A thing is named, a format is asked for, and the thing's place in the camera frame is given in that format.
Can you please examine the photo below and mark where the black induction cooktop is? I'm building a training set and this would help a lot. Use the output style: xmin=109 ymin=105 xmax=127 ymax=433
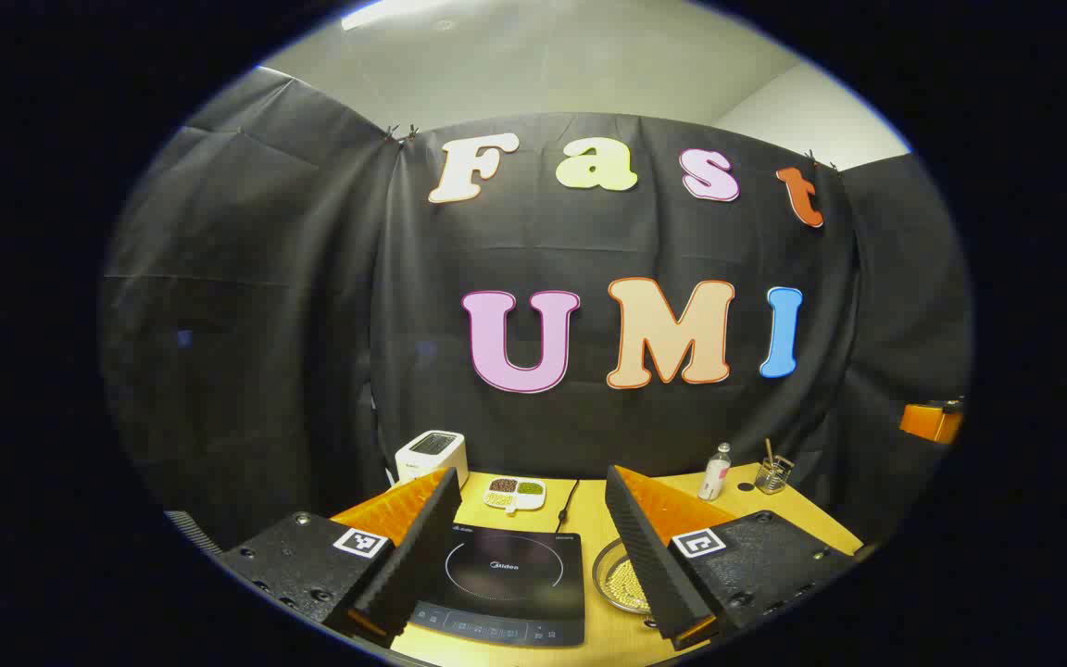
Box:
xmin=408 ymin=523 xmax=587 ymax=648

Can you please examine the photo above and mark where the white toaster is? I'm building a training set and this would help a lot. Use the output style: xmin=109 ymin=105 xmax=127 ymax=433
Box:
xmin=395 ymin=430 xmax=470 ymax=489

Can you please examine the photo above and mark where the white divided dish with beans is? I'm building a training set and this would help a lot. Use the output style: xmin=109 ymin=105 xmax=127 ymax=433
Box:
xmin=482 ymin=476 xmax=547 ymax=516

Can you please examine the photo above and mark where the steel pot with black handle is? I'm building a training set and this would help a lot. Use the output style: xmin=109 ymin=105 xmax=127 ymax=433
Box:
xmin=592 ymin=537 xmax=655 ymax=617

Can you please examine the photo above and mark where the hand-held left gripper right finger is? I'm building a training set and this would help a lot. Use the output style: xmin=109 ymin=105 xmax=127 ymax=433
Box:
xmin=605 ymin=464 xmax=868 ymax=652

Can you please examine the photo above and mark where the metal wire utensil holder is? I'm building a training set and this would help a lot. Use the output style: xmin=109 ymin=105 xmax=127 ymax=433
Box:
xmin=754 ymin=453 xmax=796 ymax=496

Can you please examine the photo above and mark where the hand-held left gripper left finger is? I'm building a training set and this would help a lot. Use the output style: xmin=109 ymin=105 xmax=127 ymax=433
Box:
xmin=219 ymin=466 xmax=463 ymax=649

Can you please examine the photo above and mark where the grey corrugated tube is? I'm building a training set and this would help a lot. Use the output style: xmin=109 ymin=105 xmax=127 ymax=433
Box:
xmin=163 ymin=510 xmax=221 ymax=557

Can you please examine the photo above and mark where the clear bottle with pink label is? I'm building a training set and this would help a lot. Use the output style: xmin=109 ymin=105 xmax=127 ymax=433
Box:
xmin=697 ymin=442 xmax=733 ymax=502

